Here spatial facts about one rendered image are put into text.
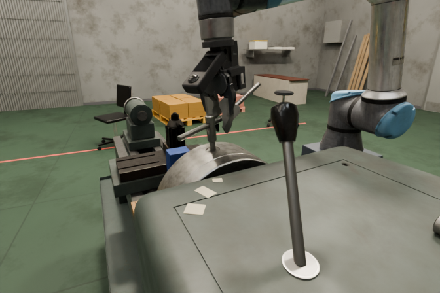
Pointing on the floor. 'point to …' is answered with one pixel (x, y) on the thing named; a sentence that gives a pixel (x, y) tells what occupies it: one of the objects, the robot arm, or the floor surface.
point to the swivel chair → (124, 93)
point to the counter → (286, 83)
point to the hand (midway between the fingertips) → (220, 128)
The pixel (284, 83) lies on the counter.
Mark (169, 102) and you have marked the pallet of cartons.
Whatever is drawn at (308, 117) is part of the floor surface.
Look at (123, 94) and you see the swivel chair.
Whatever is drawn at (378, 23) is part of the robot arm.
